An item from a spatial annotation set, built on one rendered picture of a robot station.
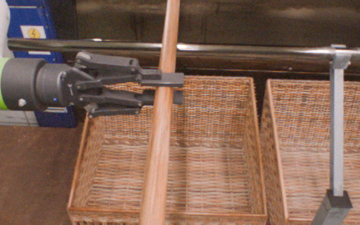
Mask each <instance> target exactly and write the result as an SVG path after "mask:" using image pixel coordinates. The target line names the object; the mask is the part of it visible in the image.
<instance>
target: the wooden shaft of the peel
mask: <svg viewBox="0 0 360 225"><path fill-rule="evenodd" d="M178 16H179V0H167V7H166V16H165V22H164V31H163V35H162V45H161V54H160V59H159V70H161V71H162V73H174V71H175V62H176V44H177V34H178ZM173 89H174V87H156V92H155V97H154V107H153V112H152V121H151V130H150V135H149V145H148V150H147V159H146V169H145V174H144V183H143V188H142V198H141V207H140V212H139V225H164V216H165V207H166V189H167V180H168V162H169V143H170V134H171V116H172V106H173Z"/></svg>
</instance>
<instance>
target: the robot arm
mask: <svg viewBox="0 0 360 225"><path fill-rule="evenodd" d="M9 23H10V12H9V8H8V5H7V3H6V2H5V0H0V111H45V110H46V109H47V108H48V107H60V108H65V107H67V106H70V105H76V106H79V107H82V108H83V107H84V109H85V110H86V111H87V112H88V114H87V117H88V118H89V119H92V118H96V117H98V116H114V115H130V114H139V113H140V112H141V108H142V107H143V106H153V105H154V97H155V92H156V90H155V89H144V91H142V93H138V92H130V91H122V90H117V89H108V88H107V87H106V86H103V85H107V84H120V83H132V82H137V83H138V84H140V83H141V86H155V87H184V73H170V72H162V71H161V70H158V69H142V68H141V67H140V66H139V64H138V60H137V59H135V58H128V57H117V56H105V55H98V54H91V53H90V52H87V51H84V50H80V51H79V53H78V55H77V57H76V63H74V64H72V65H68V64H54V63H48V62H47V61H46V60H45V59H44V58H41V59H29V58H5V57H3V55H4V46H5V42H6V36H7V33H8V27H9ZM86 67H87V68H93V69H103V70H110V71H103V70H95V71H90V70H89V69H87V68H86ZM100 93H101V94H100ZM183 99H184V91H174V90H173V99H172V104H183Z"/></svg>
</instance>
